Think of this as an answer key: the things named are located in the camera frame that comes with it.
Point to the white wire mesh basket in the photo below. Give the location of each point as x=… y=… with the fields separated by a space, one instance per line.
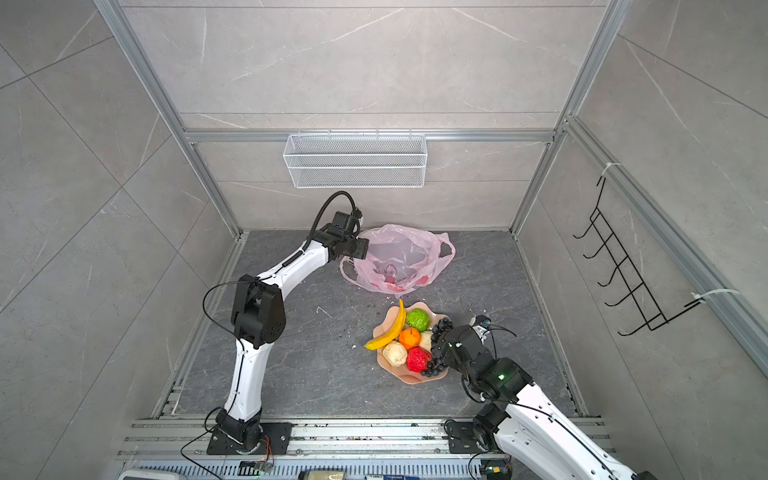
x=360 y=160

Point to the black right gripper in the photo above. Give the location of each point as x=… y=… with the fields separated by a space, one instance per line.
x=449 y=356

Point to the dark fake grape bunch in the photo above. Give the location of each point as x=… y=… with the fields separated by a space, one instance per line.
x=436 y=364

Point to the pink plastic shopping bag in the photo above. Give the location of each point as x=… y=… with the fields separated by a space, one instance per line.
x=399 y=260

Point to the yellow fake fruit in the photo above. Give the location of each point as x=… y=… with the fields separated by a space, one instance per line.
x=392 y=333

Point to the black wire hook rack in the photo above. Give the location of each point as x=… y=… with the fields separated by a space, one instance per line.
x=626 y=272

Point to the beige fake fruit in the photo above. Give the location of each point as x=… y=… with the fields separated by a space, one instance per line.
x=426 y=340
x=395 y=354

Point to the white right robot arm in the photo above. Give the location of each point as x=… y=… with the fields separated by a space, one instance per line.
x=517 y=418

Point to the green fake fruit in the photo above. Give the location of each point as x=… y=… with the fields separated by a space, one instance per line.
x=418 y=319

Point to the orange fake fruit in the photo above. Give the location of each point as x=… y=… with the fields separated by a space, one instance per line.
x=410 y=338

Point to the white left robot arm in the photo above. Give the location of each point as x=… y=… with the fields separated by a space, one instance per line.
x=258 y=317

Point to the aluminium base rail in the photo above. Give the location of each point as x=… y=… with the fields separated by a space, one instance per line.
x=423 y=448

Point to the red fake fruit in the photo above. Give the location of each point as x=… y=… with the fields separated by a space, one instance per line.
x=418 y=360

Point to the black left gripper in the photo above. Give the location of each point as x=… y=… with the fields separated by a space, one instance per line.
x=363 y=249

